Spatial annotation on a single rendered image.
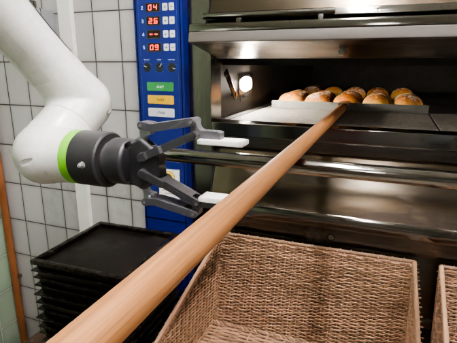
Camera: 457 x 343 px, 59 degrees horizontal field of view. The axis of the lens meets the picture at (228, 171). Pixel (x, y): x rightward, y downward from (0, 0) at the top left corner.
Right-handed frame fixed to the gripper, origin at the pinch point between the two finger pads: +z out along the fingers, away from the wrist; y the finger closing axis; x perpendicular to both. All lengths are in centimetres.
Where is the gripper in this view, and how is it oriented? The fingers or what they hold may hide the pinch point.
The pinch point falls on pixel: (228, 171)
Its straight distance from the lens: 59.9
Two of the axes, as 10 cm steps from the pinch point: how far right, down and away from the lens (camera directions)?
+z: 9.3, 0.9, -3.6
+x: -3.7, 2.4, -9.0
